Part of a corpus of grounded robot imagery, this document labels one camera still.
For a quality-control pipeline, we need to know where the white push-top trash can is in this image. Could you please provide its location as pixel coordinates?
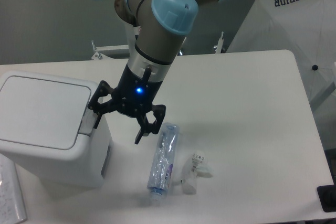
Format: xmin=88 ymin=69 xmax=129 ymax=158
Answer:
xmin=1 ymin=71 xmax=112 ymax=187

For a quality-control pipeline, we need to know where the white umbrella with lettering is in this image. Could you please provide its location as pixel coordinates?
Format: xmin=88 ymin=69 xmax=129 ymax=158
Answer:
xmin=227 ymin=0 xmax=335 ymax=100

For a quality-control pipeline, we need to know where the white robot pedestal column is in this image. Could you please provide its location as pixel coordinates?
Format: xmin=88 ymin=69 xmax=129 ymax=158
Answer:
xmin=114 ymin=0 xmax=141 ymax=56

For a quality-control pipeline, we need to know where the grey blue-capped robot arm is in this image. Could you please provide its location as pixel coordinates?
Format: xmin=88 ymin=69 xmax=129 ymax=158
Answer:
xmin=88 ymin=0 xmax=223 ymax=143

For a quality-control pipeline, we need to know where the crushed clear plastic bottle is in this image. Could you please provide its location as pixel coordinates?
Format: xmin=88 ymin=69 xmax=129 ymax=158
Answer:
xmin=147 ymin=123 xmax=180 ymax=206

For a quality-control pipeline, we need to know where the crumpled clear plastic wrapper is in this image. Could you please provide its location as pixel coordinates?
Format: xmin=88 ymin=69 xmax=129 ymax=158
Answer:
xmin=173 ymin=150 xmax=213 ymax=195

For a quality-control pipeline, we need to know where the white metal base frame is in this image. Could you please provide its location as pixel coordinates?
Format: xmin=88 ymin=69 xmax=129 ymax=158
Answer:
xmin=91 ymin=32 xmax=227 ymax=60

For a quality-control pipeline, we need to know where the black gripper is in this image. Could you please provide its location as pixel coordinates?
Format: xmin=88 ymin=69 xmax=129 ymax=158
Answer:
xmin=87 ymin=66 xmax=166 ymax=144

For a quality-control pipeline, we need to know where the black device at edge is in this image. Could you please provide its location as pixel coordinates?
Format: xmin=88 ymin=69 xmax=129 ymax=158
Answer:
xmin=317 ymin=185 xmax=335 ymax=212

